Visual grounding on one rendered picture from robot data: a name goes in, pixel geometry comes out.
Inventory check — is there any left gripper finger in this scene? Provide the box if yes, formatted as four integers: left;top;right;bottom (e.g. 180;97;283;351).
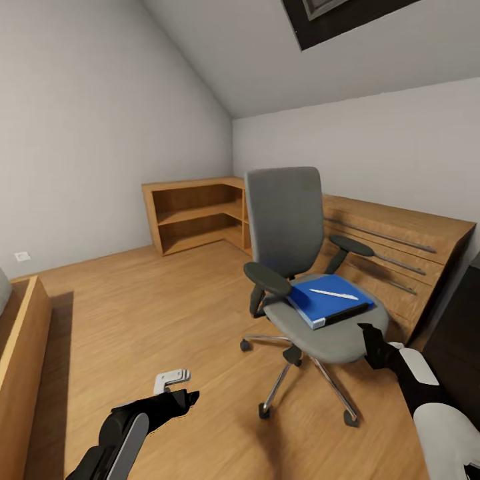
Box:
187;391;199;410

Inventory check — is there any pen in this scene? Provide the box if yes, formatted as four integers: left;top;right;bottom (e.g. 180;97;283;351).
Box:
311;289;357;300

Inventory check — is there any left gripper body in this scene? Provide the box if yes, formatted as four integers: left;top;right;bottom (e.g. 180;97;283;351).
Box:
149;389;188;427

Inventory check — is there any folder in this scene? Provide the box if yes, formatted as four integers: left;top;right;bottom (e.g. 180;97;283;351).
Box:
285;274;374;329

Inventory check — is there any swivel chair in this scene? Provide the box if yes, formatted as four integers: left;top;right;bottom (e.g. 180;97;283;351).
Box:
240;167;389;428

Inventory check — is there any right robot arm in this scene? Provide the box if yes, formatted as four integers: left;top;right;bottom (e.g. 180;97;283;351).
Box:
357;323;480;480

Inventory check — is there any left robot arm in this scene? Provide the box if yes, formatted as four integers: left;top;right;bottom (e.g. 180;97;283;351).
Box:
65;369;199;480

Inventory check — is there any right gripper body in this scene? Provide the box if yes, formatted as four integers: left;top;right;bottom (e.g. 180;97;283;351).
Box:
363;328;395;373

